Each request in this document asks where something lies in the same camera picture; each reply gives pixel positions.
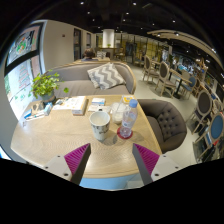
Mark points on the grey tufted armchair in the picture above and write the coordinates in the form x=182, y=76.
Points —
x=166, y=123

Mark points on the group of ceiling lights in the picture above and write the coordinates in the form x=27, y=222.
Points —
x=134, y=3

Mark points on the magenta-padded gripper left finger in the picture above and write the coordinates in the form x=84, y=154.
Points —
x=76, y=159

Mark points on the blue tissue pack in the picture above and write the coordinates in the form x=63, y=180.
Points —
x=48, y=109

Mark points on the small blue white box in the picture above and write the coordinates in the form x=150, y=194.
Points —
x=98, y=101

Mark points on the group of dining chairs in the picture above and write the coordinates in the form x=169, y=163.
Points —
x=203, y=106

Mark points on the dark cafe table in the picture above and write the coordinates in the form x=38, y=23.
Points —
x=180, y=75

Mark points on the green potted plant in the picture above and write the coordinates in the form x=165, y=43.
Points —
x=45, y=85

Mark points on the flat round red coaster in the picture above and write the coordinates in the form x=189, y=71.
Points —
x=119, y=134

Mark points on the white printed mug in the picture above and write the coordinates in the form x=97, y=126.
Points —
x=99, y=128

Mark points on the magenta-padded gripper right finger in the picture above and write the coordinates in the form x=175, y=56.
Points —
x=148, y=159

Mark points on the white round column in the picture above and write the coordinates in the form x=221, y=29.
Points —
x=108, y=38

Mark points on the clear plastic cup with straw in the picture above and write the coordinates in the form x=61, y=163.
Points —
x=117, y=115

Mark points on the blue white flat box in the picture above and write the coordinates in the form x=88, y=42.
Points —
x=28, y=115

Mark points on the clear blue-capped water bottle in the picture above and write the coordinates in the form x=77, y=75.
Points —
x=128, y=120

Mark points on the yellow card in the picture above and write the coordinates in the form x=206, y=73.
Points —
x=128, y=99

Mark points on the grey white chevron cushion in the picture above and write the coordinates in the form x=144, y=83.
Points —
x=106, y=76

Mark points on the window with colourful posters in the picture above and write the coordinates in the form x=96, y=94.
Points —
x=23, y=43

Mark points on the grey curved sofa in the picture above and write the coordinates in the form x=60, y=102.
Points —
x=73, y=78

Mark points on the person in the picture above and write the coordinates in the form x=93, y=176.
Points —
x=89, y=54

